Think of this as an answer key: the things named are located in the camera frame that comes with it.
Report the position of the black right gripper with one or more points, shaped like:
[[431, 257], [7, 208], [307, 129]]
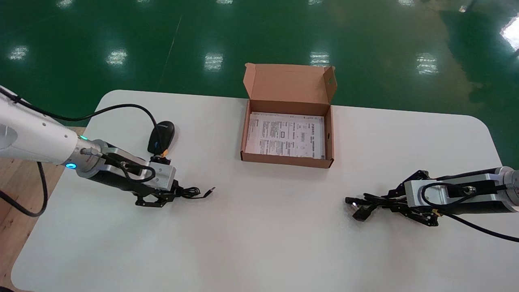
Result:
[[482, 205]]

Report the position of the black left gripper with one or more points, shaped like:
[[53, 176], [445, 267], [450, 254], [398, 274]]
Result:
[[113, 183]]

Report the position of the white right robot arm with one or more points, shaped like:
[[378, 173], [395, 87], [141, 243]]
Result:
[[514, 182]]

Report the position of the brown cardboard storage box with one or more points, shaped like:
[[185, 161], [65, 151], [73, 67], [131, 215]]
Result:
[[290, 87]]

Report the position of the white printed paper manual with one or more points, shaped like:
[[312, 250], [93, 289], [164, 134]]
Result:
[[284, 134]]

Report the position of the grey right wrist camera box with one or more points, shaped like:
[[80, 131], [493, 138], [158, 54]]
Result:
[[413, 194]]

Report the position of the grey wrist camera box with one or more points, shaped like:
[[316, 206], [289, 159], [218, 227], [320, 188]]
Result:
[[162, 178], [413, 194]]

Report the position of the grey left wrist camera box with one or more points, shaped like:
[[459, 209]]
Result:
[[162, 178]]

